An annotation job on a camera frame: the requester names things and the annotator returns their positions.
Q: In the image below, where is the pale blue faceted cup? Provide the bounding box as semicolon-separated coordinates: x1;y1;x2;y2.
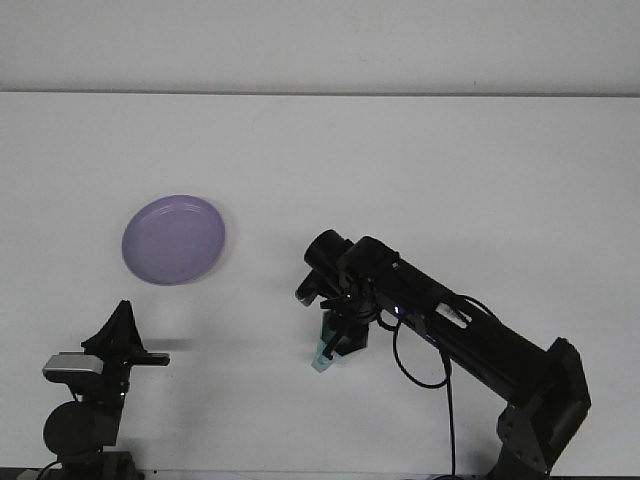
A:
309;309;351;374

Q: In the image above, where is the pale purple round plate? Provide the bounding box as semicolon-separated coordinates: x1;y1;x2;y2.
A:
121;193;229;287

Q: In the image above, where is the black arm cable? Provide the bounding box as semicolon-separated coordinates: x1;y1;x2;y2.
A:
377;293;504;479

